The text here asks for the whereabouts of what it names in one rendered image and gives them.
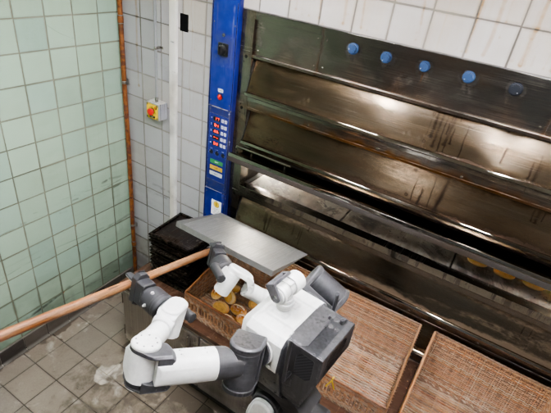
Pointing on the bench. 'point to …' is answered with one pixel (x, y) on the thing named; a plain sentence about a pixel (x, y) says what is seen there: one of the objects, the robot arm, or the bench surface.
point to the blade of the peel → (243, 242)
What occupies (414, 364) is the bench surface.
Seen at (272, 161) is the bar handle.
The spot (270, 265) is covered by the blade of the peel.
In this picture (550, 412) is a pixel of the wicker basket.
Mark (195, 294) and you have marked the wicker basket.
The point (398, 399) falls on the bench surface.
